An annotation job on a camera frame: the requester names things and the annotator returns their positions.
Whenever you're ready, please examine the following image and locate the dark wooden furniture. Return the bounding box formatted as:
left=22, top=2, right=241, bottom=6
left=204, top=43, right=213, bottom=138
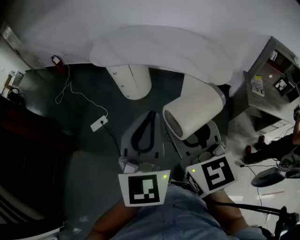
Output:
left=0, top=96, right=79, bottom=188

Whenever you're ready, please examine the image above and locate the yellow white booklet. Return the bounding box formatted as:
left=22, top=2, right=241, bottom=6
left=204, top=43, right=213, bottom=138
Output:
left=250, top=75, right=265, bottom=97

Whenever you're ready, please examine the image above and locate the cream hair dryer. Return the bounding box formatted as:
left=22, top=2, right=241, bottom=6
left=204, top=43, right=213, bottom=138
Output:
left=162, top=82, right=227, bottom=141

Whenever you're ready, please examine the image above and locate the person's left forearm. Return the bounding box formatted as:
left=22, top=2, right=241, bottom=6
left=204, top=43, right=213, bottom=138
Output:
left=86, top=199, right=141, bottom=240

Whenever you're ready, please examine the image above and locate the white power strip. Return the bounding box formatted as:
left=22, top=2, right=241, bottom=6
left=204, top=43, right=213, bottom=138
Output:
left=90, top=115, right=109, bottom=132

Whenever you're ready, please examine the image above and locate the red wall plug box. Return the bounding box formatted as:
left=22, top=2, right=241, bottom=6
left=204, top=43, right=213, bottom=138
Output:
left=50, top=55, right=68, bottom=74

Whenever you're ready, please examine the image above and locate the thin white cable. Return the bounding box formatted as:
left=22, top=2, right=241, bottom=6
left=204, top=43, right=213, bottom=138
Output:
left=55, top=64, right=109, bottom=119

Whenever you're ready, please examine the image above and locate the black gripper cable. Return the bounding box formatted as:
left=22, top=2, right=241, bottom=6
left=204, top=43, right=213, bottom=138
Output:
left=170, top=180, right=287, bottom=215

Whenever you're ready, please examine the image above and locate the black power strip cable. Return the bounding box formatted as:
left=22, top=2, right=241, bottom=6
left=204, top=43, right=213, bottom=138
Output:
left=100, top=120, right=122, bottom=157

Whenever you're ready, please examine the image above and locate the grey office chair base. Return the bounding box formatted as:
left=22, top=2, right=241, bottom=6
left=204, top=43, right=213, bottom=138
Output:
left=250, top=152, right=300, bottom=188

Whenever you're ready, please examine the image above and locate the black stand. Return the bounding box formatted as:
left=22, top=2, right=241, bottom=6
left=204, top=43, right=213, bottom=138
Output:
left=273, top=205, right=300, bottom=240

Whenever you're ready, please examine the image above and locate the grey wooden shelf unit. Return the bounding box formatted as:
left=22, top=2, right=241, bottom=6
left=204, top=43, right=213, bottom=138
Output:
left=231, top=35, right=300, bottom=132

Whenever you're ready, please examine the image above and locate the black bag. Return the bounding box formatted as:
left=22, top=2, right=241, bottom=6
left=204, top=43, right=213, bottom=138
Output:
left=6, top=87, right=23, bottom=104

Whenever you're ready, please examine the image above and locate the person's right forearm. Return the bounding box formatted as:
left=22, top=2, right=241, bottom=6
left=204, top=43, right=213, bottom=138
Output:
left=206, top=189, right=249, bottom=235

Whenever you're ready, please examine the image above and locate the person's light blue shirt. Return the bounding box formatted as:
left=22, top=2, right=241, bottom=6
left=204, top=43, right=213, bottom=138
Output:
left=112, top=184, right=268, bottom=240

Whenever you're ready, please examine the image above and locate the black framed picture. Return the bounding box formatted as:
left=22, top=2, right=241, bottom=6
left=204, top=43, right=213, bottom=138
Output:
left=273, top=77, right=291, bottom=97

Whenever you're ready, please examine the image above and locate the round white table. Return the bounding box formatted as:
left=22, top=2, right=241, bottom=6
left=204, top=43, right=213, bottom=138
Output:
left=89, top=25, right=233, bottom=101

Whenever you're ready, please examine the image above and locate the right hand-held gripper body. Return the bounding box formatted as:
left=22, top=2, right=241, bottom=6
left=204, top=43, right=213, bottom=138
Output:
left=180, top=142, right=239, bottom=199

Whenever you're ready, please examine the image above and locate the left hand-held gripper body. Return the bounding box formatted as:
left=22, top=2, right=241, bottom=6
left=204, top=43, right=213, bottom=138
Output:
left=118, top=155, right=171, bottom=208

